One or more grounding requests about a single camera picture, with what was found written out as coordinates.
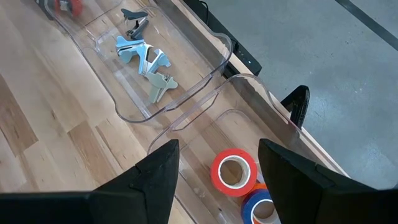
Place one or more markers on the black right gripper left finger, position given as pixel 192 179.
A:
pixel 124 202

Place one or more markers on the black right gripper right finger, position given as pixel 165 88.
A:
pixel 311 202

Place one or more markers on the orange tape roll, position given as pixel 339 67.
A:
pixel 259 186

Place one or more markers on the blue tape roll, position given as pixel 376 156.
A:
pixel 247 207

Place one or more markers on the red tape roll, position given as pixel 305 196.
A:
pixel 215 174

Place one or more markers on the grey green staple remover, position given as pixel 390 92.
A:
pixel 157 81

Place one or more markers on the black table clamp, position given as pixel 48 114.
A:
pixel 298 102

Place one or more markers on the clear plastic bin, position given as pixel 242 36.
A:
pixel 49 9
pixel 202 137
pixel 192 71

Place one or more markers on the black power strip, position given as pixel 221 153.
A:
pixel 236 49

